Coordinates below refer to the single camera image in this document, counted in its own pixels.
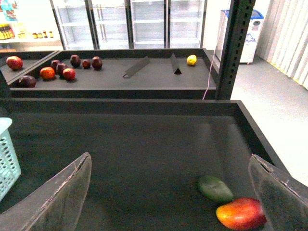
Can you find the black triangular divider left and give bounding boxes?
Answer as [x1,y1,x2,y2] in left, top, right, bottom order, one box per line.
[122,56,150,78]

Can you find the dark maroon fruit tall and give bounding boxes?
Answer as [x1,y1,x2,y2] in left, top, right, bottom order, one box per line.
[70,54,81,68]

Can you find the dark maroon fruit back left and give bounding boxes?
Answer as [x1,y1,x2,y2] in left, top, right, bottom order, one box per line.
[50,60,61,72]

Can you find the small brown red fruit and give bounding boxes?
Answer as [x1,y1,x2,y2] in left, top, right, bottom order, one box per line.
[82,59,91,69]

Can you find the white chest freezer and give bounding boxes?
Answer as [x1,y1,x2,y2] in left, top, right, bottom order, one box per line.
[215,9,264,64]

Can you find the black display tray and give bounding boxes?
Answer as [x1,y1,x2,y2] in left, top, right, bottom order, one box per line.
[8,49,217,100]
[0,98,285,231]

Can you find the light teal plastic basket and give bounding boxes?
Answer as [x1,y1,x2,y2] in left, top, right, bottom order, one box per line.
[0,117,21,201]

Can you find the dark purple fruit front left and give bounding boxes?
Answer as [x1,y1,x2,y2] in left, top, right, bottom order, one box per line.
[18,75,37,88]

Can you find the red orange mango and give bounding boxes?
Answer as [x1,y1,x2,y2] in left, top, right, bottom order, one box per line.
[216,197,267,231]

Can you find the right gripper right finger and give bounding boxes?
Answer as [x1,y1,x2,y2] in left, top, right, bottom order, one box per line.
[248,154,308,231]

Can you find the black perforated shelf post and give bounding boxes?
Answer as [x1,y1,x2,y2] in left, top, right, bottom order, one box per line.
[215,0,255,100]

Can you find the yellow lemon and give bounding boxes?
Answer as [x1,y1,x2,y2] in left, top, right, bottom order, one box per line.
[187,54,197,66]

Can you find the glass door display fridges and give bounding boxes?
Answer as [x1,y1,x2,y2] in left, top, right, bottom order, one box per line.
[51,0,206,50]

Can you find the dark maroon fruit middle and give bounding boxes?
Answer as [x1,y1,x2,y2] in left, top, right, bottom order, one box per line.
[56,63,68,77]

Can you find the red fruit far left tray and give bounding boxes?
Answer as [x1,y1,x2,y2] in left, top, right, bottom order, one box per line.
[6,56,23,70]

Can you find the black near display tray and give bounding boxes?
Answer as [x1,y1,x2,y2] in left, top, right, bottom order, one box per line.
[0,98,285,231]

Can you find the black triangular divider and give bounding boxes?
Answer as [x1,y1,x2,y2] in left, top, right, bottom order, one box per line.
[122,56,150,78]
[170,53,181,75]

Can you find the orange red fruit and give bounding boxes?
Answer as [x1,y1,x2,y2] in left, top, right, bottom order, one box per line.
[39,67,55,80]

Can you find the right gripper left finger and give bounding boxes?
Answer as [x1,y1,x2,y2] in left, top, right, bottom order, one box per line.
[0,152,92,231]

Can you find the dark maroon fruit right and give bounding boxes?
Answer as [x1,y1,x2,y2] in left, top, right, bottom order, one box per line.
[92,56,103,70]

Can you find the dark green avocado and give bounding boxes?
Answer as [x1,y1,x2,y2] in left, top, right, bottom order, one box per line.
[197,176,234,203]

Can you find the black far display tray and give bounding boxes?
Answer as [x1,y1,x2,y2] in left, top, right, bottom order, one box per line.
[8,49,217,100]

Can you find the black triangular divider right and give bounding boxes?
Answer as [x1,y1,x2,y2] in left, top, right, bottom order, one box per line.
[170,53,181,75]

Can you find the small red apple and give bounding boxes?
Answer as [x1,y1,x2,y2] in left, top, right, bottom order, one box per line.
[63,68,76,81]

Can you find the pink white cable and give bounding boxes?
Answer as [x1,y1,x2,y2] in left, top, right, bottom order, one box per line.
[202,9,228,100]

